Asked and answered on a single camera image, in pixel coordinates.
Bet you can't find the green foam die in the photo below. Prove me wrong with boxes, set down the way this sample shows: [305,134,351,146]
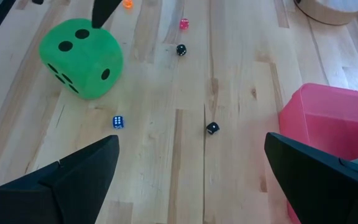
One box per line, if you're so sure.
[38,17,124,101]

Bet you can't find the pink plastic bin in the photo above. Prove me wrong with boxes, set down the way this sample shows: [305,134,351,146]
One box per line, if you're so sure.
[278,82,358,224]

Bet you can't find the small blue die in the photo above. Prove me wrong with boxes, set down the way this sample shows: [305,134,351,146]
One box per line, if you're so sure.
[112,115,125,129]

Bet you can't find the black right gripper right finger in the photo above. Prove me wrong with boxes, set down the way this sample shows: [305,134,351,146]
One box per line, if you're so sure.
[264,132,358,224]

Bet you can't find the white shade table lamp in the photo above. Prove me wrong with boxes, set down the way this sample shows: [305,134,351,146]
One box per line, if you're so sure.
[293,0,358,26]

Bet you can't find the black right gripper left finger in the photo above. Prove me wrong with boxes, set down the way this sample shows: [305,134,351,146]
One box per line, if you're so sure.
[0,134,121,224]

